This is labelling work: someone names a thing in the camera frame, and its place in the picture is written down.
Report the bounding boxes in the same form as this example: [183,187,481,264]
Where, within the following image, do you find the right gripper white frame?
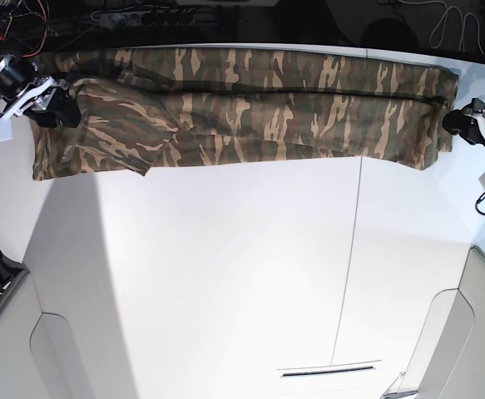
[0,74,82,128]

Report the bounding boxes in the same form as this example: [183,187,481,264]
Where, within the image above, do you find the camouflage T-shirt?
[32,47,459,181]

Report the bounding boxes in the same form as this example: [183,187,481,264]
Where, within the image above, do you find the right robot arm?
[0,1,82,134]

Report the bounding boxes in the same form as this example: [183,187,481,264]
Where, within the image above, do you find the black power strip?
[91,8,195,30]

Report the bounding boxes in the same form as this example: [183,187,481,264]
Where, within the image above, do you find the dark round stool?
[360,18,419,52]

